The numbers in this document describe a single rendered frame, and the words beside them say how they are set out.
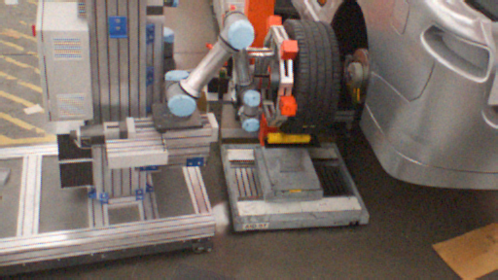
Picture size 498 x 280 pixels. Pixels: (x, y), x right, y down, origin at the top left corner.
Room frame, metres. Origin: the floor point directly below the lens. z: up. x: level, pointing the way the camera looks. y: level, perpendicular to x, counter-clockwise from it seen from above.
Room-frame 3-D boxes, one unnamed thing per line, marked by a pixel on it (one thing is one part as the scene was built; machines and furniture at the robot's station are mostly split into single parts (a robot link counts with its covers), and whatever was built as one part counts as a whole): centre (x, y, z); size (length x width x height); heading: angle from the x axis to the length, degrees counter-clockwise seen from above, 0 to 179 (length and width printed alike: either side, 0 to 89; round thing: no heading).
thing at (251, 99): (2.36, 0.34, 0.95); 0.11 x 0.08 x 0.11; 23
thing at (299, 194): (2.95, 0.14, 0.13); 0.50 x 0.36 x 0.10; 20
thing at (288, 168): (2.91, 0.12, 0.32); 0.40 x 0.30 x 0.28; 20
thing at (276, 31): (2.86, 0.28, 0.85); 0.54 x 0.07 x 0.54; 20
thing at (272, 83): (2.83, 0.35, 0.85); 0.21 x 0.14 x 0.14; 110
